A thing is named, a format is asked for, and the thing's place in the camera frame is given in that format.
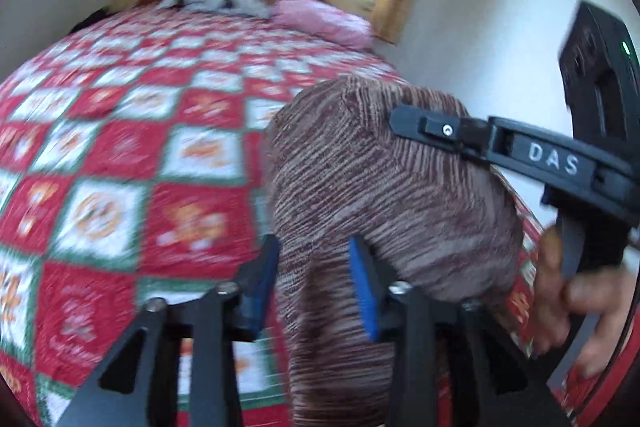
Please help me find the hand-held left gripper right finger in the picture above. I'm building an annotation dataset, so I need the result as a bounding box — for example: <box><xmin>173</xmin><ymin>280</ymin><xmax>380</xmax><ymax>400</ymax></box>
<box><xmin>347</xmin><ymin>234</ymin><xmax>573</xmax><ymax>427</ymax></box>

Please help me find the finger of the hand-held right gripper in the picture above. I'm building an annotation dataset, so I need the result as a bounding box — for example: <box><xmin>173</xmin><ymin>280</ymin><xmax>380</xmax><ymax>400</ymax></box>
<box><xmin>390</xmin><ymin>104</ymin><xmax>496</xmax><ymax>158</ymax></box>

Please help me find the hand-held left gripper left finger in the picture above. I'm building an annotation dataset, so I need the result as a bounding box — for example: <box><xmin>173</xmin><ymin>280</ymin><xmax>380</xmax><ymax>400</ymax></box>
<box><xmin>55</xmin><ymin>234</ymin><xmax>281</xmax><ymax>427</ymax></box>

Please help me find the brown knitted sweater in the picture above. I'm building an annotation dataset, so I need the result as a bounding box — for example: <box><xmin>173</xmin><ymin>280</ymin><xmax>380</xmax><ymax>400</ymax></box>
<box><xmin>262</xmin><ymin>74</ymin><xmax>523</xmax><ymax>427</ymax></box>

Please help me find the person's right hand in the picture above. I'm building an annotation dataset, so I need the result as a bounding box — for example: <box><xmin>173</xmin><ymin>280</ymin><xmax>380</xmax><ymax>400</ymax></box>
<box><xmin>532</xmin><ymin>226</ymin><xmax>634</xmax><ymax>379</ymax></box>

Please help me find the pink pillow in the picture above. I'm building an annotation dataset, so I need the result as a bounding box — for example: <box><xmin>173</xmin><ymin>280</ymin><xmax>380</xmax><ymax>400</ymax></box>
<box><xmin>272</xmin><ymin>0</ymin><xmax>373</xmax><ymax>48</ymax></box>

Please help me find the red checkered printed blanket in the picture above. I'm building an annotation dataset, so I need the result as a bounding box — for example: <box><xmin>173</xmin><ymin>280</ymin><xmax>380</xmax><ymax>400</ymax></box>
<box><xmin>0</xmin><ymin>2</ymin><xmax>626</xmax><ymax>427</ymax></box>

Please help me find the dark cloth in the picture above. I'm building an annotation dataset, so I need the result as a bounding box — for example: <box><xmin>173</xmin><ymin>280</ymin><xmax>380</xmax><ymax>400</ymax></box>
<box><xmin>70</xmin><ymin>6</ymin><xmax>112</xmax><ymax>34</ymax></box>

